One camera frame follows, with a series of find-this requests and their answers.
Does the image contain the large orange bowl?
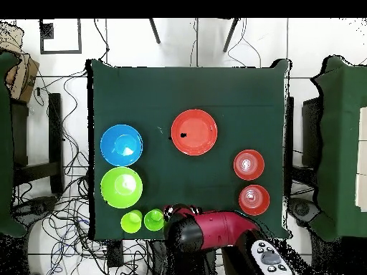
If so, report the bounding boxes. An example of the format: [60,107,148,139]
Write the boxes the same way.
[171,109,219,156]

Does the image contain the white block stack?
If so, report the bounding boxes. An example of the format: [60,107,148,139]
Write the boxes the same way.
[354,106,367,213]

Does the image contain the lime green cup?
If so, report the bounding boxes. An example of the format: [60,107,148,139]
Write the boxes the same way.
[120,209,143,234]

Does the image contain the lime green bowl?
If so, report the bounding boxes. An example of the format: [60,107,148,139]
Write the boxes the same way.
[100,166,143,209]

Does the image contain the small orange bowl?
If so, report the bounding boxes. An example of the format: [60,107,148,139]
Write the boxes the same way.
[233,149,265,181]
[238,184,270,216]

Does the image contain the black power strip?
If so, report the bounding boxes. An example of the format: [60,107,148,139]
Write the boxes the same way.
[107,239,125,268]

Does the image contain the blue bowl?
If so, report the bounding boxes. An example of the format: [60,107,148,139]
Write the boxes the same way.
[100,123,143,168]

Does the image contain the grey chair base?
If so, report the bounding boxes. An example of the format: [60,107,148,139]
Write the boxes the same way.
[287,197,320,227]

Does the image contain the grey stand base with knob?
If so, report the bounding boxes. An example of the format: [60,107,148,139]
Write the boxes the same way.
[12,196,59,227]

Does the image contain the dark green side tablecloth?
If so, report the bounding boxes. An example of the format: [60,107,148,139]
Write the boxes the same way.
[0,51,28,238]
[310,55,367,241]

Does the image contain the black tripod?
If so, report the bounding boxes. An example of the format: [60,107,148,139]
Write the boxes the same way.
[148,18,240,53]

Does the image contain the cardboard box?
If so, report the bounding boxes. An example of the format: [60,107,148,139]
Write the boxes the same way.
[0,24,40,102]

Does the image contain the black cable tangle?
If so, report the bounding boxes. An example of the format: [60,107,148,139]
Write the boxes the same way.
[28,68,153,275]

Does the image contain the black bench frame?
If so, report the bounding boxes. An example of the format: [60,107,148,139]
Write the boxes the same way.
[286,95,323,198]
[11,92,65,196]

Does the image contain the black square floor frame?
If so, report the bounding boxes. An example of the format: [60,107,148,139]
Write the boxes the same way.
[39,18,82,54]

